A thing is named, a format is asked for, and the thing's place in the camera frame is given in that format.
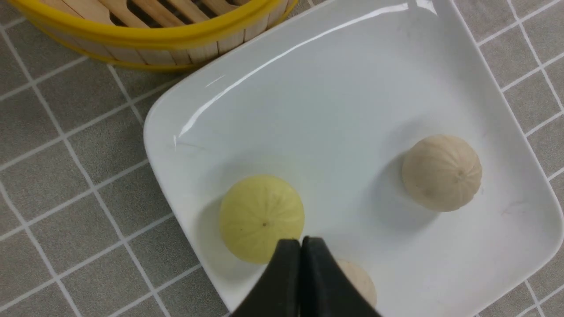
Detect white steamed bun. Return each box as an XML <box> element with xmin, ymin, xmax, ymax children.
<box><xmin>337</xmin><ymin>259</ymin><xmax>377</xmax><ymax>308</ymax></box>

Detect yellow steamed bun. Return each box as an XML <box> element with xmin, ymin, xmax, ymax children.
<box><xmin>218</xmin><ymin>174</ymin><xmax>305</xmax><ymax>265</ymax></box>

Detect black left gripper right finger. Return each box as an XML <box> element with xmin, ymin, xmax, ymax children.
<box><xmin>301</xmin><ymin>236</ymin><xmax>380</xmax><ymax>317</ymax></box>

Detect beige steamed bun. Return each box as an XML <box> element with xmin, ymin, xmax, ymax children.
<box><xmin>401</xmin><ymin>134</ymin><xmax>482</xmax><ymax>212</ymax></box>

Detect bamboo steamer basket yellow rim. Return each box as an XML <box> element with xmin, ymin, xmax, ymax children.
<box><xmin>10</xmin><ymin>0</ymin><xmax>297</xmax><ymax>72</ymax></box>

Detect white square plate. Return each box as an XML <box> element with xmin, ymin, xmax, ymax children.
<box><xmin>144</xmin><ymin>0</ymin><xmax>563</xmax><ymax>317</ymax></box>

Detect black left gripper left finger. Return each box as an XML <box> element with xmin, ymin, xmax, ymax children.
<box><xmin>231</xmin><ymin>240</ymin><xmax>301</xmax><ymax>317</ymax></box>

